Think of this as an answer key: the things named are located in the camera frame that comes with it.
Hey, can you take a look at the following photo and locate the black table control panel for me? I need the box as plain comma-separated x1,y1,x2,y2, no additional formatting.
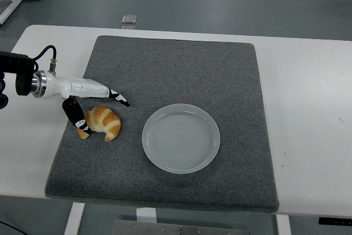
318,217,352,226

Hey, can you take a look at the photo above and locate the white table bracket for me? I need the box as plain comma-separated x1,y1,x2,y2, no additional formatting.
136,207,158,222

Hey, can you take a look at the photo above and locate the grey felt mat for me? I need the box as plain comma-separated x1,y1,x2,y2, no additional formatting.
45,35,280,214

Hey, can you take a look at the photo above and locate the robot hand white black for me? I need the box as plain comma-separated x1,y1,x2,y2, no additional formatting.
43,70,131,138

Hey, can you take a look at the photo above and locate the golden croissant bread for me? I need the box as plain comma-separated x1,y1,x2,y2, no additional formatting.
77,105,122,142

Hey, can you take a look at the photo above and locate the grey metal plate with screws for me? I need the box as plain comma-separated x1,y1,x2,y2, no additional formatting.
112,219,250,235

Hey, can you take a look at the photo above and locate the pale grey round plate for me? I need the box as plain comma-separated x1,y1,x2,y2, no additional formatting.
141,103,221,174

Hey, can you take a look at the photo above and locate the thin black floor cable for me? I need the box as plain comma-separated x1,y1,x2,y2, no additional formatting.
0,220,21,235

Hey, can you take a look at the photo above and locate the white table leg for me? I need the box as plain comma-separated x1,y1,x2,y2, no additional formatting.
276,214,292,235
63,202,86,235

